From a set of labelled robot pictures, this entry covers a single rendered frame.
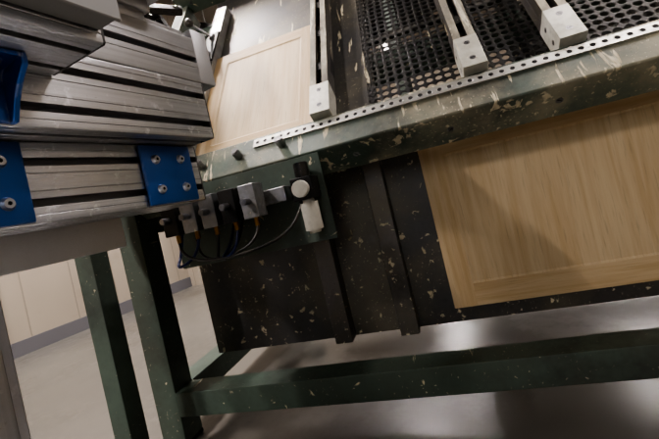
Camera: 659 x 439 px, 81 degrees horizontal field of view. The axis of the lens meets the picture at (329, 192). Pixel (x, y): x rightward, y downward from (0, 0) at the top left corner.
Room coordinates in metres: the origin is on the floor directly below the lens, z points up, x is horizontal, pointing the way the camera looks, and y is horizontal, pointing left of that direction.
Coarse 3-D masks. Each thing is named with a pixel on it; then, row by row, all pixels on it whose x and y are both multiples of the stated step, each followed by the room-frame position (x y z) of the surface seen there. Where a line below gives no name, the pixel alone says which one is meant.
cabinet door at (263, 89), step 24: (264, 48) 1.49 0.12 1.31; (288, 48) 1.43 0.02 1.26; (216, 72) 1.52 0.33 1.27; (240, 72) 1.46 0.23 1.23; (264, 72) 1.40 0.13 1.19; (288, 72) 1.35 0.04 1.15; (216, 96) 1.42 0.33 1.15; (240, 96) 1.37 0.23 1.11; (264, 96) 1.32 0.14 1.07; (288, 96) 1.27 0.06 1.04; (216, 120) 1.34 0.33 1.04; (240, 120) 1.30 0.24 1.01; (264, 120) 1.25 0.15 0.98; (288, 120) 1.21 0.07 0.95; (312, 120) 1.16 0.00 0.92; (216, 144) 1.27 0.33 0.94
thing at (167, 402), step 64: (384, 192) 1.21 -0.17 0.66; (128, 256) 1.26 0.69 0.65; (256, 256) 1.41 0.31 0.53; (320, 256) 1.28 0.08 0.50; (384, 256) 1.22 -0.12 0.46; (256, 320) 1.42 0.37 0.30; (320, 320) 1.36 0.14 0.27; (384, 320) 1.30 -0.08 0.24; (448, 320) 1.24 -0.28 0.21; (192, 384) 1.28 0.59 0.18; (256, 384) 1.17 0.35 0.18; (320, 384) 1.11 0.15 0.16; (384, 384) 1.06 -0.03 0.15; (448, 384) 1.02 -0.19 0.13; (512, 384) 0.98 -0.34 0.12; (576, 384) 0.94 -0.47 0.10
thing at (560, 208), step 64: (512, 128) 1.14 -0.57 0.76; (576, 128) 1.10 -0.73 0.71; (640, 128) 1.06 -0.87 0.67; (448, 192) 1.20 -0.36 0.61; (512, 192) 1.15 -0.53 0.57; (576, 192) 1.11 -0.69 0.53; (640, 192) 1.07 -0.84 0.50; (448, 256) 1.21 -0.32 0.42; (512, 256) 1.16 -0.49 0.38; (576, 256) 1.12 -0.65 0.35; (640, 256) 1.08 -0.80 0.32
